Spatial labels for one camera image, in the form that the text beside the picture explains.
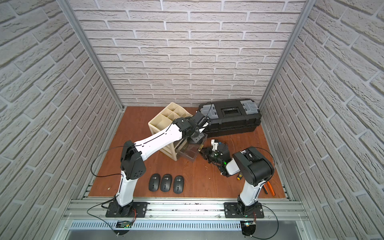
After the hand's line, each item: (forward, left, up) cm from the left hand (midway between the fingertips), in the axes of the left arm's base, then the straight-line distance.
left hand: (200, 131), depth 86 cm
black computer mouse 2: (-24, +19, -15) cm, 35 cm away
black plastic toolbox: (+11, -20, +1) cm, 23 cm away
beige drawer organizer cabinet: (+2, +20, +8) cm, 22 cm away
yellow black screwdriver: (-21, -22, -14) cm, 34 cm away
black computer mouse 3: (-25, +12, -15) cm, 31 cm away
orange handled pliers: (-28, -38, -14) cm, 49 cm away
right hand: (-6, +2, -10) cm, 12 cm away
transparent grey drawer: (-5, +8, -14) cm, 17 cm away
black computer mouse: (-24, +26, -15) cm, 39 cm away
